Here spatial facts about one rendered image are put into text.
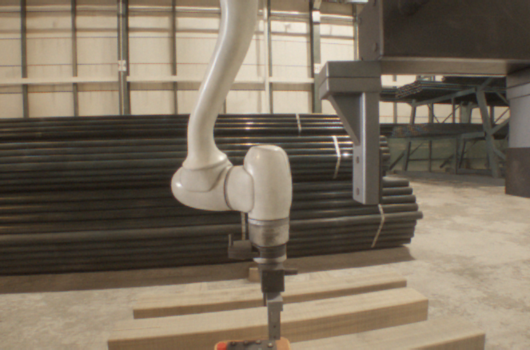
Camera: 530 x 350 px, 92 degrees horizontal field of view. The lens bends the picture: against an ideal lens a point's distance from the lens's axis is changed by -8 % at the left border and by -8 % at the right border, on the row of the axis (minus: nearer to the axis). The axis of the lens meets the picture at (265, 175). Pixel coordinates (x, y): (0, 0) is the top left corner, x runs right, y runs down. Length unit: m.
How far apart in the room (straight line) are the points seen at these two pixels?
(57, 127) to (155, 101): 6.98
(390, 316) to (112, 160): 1.64
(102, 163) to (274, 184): 1.45
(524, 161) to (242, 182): 0.45
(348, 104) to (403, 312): 0.93
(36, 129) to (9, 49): 8.93
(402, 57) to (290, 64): 9.61
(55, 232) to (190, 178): 1.38
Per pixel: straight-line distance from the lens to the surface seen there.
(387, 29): 0.22
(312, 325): 0.95
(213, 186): 0.61
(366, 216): 1.90
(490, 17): 0.26
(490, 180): 7.08
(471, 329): 1.01
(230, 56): 0.55
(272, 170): 0.56
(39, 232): 1.98
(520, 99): 0.30
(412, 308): 1.10
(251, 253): 0.61
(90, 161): 1.92
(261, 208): 0.57
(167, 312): 1.06
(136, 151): 1.88
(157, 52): 9.78
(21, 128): 2.72
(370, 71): 0.22
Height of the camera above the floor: 0.69
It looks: 4 degrees down
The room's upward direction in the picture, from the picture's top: 1 degrees counter-clockwise
